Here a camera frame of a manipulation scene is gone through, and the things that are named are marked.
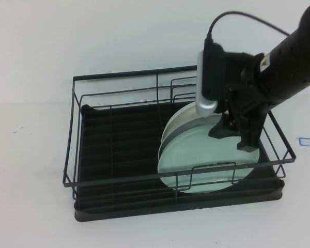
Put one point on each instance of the grey white round plate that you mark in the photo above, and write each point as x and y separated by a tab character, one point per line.
178	131

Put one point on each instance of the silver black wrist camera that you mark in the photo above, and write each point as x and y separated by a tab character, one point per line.
209	77

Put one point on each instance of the pale green round plate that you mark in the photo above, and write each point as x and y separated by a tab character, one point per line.
196	155

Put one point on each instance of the blue rectangle table marking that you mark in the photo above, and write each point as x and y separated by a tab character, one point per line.
300	142

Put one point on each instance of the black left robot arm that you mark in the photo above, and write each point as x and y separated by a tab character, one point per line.
294	56

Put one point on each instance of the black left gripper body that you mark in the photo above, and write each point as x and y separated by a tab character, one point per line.
242	82

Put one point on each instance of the black plastic drip tray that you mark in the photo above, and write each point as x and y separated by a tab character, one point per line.
144	213

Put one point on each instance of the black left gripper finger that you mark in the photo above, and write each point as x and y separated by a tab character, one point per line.
223	130
250	134

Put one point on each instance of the cream round plate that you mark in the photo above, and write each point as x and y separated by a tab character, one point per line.
180	117

